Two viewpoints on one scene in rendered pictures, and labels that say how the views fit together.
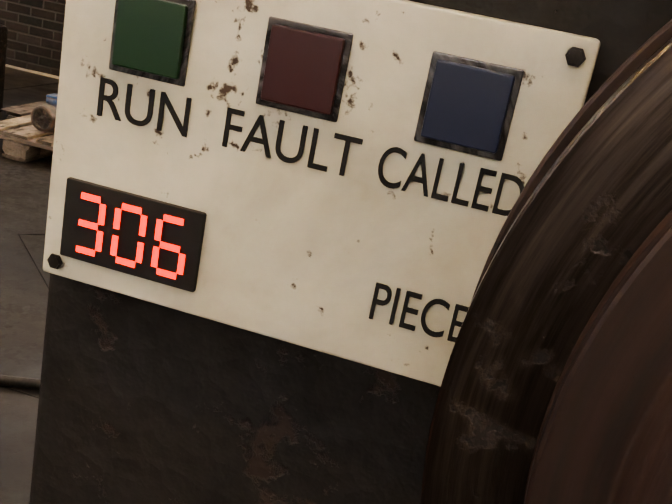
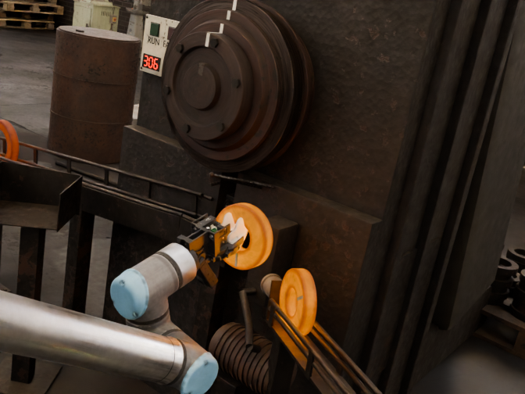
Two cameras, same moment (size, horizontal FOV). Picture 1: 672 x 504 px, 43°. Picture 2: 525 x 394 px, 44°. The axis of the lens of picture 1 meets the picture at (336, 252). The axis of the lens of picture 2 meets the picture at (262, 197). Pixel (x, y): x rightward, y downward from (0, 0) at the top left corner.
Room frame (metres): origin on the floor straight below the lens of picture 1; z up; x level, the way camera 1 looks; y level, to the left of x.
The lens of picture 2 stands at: (-1.34, -1.10, 1.39)
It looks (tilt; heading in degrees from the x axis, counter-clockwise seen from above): 18 degrees down; 23
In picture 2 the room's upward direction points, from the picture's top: 10 degrees clockwise
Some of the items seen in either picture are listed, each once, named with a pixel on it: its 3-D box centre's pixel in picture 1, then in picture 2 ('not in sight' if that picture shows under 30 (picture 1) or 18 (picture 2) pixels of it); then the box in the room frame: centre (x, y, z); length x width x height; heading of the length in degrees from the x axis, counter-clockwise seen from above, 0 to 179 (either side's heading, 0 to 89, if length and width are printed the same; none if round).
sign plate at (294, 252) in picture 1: (291, 167); (173, 50); (0.43, 0.03, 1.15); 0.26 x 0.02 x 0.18; 78
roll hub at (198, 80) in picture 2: not in sight; (205, 86); (0.15, -0.26, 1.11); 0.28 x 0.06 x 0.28; 78
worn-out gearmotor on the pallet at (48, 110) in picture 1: (68, 112); not in sight; (4.63, 1.59, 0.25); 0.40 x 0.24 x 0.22; 168
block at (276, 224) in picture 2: not in sight; (271, 260); (0.21, -0.51, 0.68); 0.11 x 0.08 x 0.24; 168
